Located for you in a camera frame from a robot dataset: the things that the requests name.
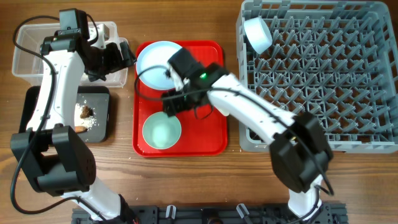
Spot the mint green bowl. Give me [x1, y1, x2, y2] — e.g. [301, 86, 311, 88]
[142, 112, 182, 150]

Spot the light blue plate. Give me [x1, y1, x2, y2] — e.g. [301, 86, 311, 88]
[136, 41, 182, 90]

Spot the brown food scrap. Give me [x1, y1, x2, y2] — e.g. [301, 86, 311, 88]
[80, 105, 93, 119]

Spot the pile of white rice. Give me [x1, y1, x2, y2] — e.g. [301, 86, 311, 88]
[74, 100, 97, 133]

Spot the light blue bowl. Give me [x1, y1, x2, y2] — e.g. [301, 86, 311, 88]
[243, 17, 272, 54]

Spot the white plastic spoon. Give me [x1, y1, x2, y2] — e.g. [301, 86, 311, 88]
[214, 105, 230, 116]

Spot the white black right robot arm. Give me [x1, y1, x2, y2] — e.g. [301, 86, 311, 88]
[135, 48, 334, 222]

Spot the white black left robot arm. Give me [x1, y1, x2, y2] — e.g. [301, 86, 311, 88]
[10, 8, 139, 223]

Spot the black food waste tray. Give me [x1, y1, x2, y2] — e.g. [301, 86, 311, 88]
[18, 86, 111, 143]

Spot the clear plastic waste bin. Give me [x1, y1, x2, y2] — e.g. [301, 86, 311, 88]
[12, 21, 128, 88]

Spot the grey dishwasher rack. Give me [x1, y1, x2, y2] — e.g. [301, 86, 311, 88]
[236, 1, 397, 153]

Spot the red serving tray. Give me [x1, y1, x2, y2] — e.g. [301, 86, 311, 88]
[132, 40, 228, 158]

